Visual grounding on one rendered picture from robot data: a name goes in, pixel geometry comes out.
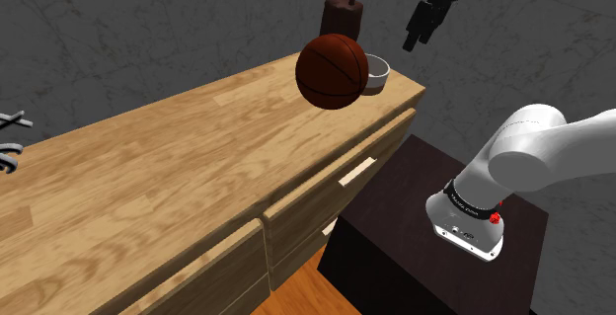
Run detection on brown basketball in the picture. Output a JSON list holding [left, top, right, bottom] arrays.
[[294, 33, 371, 111]]

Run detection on wooden chest of drawers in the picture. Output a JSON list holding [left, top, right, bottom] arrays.
[[0, 50, 427, 315]]

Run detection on dark robot stand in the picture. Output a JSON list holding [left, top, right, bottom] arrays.
[[317, 133, 550, 315]]

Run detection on white bowl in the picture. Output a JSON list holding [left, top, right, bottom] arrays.
[[359, 52, 392, 97]]

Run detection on grey metal ornament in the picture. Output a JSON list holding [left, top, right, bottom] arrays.
[[0, 110, 35, 175]]

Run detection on dark brown figure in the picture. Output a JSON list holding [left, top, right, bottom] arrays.
[[319, 0, 365, 42]]

